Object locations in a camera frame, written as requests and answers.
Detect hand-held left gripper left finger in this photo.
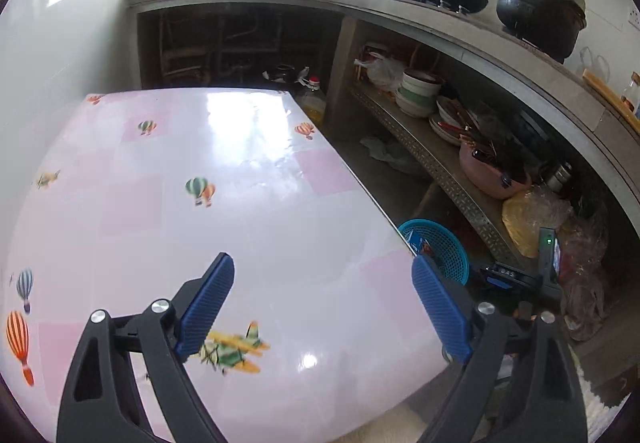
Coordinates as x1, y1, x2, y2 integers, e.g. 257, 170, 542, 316
56, 252, 236, 443

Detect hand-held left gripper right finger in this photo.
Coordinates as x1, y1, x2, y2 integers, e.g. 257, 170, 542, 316
411, 254, 588, 443

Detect blue plastic wastebasket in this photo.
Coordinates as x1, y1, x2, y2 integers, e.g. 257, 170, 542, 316
398, 219, 471, 287

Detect clear bag with red contents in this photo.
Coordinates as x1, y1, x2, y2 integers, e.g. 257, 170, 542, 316
555, 213, 609, 295

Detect yellow plastic bag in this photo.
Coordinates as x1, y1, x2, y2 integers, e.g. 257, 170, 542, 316
501, 188, 574, 259

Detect pinkish plastic bag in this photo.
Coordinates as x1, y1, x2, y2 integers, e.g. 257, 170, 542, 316
562, 273, 607, 342

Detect metal canister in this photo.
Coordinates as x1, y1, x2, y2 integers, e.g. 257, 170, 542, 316
545, 162, 574, 192

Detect pink basin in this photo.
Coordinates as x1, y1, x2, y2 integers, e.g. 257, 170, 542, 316
459, 138, 534, 201

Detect perforated metal shelf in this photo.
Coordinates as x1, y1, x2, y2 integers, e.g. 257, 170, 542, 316
350, 83, 542, 270

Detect bundle of kitchen utensils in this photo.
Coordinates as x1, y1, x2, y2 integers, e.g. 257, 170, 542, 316
465, 118, 532, 175

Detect white plastic bag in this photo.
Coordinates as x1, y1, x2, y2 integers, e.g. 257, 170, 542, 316
360, 136, 427, 175
355, 54, 407, 92

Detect stack of plates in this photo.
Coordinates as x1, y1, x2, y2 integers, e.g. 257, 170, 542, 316
429, 96, 472, 147

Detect wooden cutting board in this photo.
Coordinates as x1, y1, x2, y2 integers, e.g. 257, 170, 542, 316
582, 68, 640, 134

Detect glass jar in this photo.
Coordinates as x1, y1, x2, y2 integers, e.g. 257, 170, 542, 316
620, 72, 640, 115

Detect stack of white bowls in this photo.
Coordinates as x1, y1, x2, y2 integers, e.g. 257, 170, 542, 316
395, 68, 444, 119

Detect cooking oil bottle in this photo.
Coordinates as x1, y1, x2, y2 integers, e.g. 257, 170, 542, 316
299, 76, 329, 125

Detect black kettle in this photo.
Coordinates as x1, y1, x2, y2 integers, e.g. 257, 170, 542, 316
263, 64, 311, 85

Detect sink drain pipes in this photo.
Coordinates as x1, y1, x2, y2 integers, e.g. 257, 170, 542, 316
160, 13, 282, 80

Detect large black cooking pot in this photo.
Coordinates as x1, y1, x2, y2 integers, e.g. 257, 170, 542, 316
496, 0, 587, 64

